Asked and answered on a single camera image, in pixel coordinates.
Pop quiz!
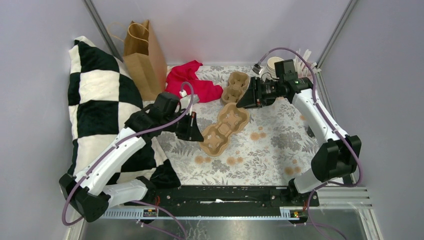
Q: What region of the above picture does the stack of paper cups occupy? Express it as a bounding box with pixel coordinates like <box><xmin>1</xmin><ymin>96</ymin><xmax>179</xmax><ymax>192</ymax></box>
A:
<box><xmin>266</xmin><ymin>56</ymin><xmax>284</xmax><ymax>80</ymax></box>

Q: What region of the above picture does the black white checkered pillow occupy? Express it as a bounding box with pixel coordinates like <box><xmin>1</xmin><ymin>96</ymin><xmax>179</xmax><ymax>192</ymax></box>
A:
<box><xmin>67</xmin><ymin>36</ymin><xmax>181</xmax><ymax>189</ymax></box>

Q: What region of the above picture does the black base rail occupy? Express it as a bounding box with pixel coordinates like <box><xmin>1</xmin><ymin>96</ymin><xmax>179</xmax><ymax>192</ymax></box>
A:
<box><xmin>141</xmin><ymin>185</ymin><xmax>320</xmax><ymax>220</ymax></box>

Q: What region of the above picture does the single cardboard cup carrier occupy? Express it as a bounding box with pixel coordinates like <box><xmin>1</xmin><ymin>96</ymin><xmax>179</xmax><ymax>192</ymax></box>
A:
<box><xmin>199</xmin><ymin>102</ymin><xmax>250</xmax><ymax>157</ymax></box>

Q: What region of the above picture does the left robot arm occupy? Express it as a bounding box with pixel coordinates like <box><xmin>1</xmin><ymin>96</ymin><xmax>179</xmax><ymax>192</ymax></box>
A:
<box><xmin>59</xmin><ymin>90</ymin><xmax>204</xmax><ymax>226</ymax></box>

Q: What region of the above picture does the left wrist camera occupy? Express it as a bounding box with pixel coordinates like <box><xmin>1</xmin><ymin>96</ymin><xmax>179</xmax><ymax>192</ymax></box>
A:
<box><xmin>179</xmin><ymin>90</ymin><xmax>200</xmax><ymax>109</ymax></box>

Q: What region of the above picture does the brown paper bag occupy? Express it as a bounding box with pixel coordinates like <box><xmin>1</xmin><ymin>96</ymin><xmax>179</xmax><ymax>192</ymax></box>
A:
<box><xmin>106</xmin><ymin>20</ymin><xmax>168</xmax><ymax>101</ymax></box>

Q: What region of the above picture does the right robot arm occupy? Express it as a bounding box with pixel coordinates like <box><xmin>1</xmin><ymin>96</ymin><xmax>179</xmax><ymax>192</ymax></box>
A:
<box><xmin>236</xmin><ymin>60</ymin><xmax>362</xmax><ymax>206</ymax></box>

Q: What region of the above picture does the red cloth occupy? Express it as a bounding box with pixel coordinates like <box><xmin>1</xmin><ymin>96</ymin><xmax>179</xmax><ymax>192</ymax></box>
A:
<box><xmin>165</xmin><ymin>60</ymin><xmax>224</xmax><ymax>103</ymax></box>

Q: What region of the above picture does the floral table mat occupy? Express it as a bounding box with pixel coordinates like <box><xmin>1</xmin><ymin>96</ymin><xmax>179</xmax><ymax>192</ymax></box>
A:
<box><xmin>142</xmin><ymin>64</ymin><xmax>337</xmax><ymax>187</ymax></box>

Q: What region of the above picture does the black paper coffee cup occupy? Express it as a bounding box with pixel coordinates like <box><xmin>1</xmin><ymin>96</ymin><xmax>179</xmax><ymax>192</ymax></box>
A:
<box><xmin>306</xmin><ymin>126</ymin><xmax>315</xmax><ymax>138</ymax></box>

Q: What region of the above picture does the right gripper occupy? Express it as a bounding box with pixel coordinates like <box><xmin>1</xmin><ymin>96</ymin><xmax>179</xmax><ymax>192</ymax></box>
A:
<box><xmin>236</xmin><ymin>76</ymin><xmax>283</xmax><ymax>111</ymax></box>

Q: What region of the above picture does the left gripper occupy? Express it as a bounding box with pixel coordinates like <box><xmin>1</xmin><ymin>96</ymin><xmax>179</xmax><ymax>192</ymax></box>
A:
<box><xmin>163</xmin><ymin>110</ymin><xmax>205</xmax><ymax>142</ymax></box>

